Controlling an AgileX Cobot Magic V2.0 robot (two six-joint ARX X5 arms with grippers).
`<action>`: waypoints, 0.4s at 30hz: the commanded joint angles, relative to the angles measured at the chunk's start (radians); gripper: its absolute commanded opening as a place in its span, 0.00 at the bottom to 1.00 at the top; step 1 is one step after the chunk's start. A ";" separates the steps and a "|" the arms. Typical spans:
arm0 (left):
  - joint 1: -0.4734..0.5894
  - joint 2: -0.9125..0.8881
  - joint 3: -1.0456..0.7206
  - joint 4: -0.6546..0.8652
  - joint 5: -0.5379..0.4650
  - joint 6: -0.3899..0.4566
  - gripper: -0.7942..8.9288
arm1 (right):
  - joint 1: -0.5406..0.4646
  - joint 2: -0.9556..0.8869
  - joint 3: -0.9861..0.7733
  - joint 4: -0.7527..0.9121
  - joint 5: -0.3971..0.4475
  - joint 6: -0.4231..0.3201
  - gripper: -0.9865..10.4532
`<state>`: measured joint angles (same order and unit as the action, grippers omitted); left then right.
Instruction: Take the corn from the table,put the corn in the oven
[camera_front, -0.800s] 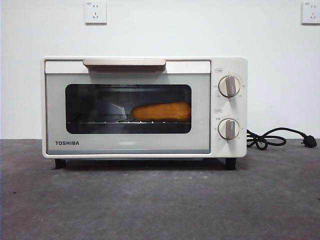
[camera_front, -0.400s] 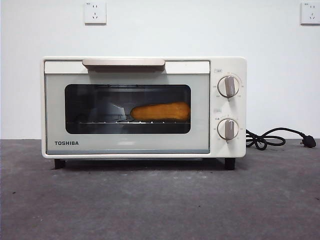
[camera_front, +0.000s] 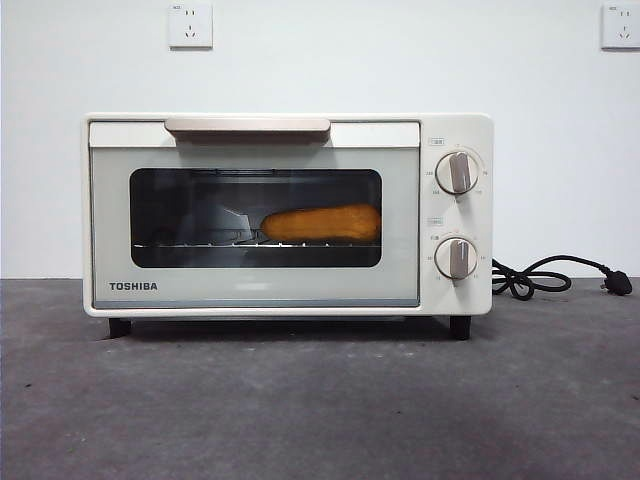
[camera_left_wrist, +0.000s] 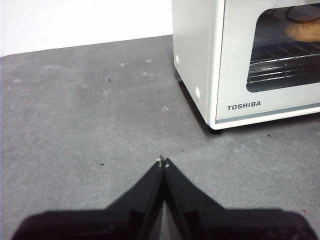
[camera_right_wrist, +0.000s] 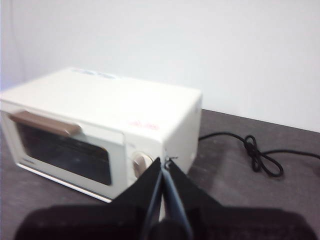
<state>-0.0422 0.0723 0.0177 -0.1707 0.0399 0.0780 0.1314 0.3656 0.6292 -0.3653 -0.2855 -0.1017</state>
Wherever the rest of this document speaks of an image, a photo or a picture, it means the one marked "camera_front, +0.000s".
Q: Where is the yellow corn cob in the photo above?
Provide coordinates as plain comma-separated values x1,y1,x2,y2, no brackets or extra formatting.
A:
261,203,382,242

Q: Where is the glass oven door beige handle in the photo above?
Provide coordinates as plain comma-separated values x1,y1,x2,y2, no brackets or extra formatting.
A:
88,117,422,307

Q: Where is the cream oven knob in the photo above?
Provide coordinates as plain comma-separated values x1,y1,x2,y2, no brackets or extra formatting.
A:
434,237,479,280
435,151,481,195

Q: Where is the cream Toshiba toaster oven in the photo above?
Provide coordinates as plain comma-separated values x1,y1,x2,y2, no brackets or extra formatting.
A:
81,111,495,341

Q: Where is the metal wire oven rack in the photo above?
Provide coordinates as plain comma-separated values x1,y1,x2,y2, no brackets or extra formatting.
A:
135,242,375,250

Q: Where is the black power cable with plug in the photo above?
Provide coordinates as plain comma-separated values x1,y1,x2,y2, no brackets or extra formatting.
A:
491,254,634,300

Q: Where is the white wall socket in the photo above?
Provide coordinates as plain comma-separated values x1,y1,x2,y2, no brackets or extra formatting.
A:
600,2,640,50
168,2,214,50

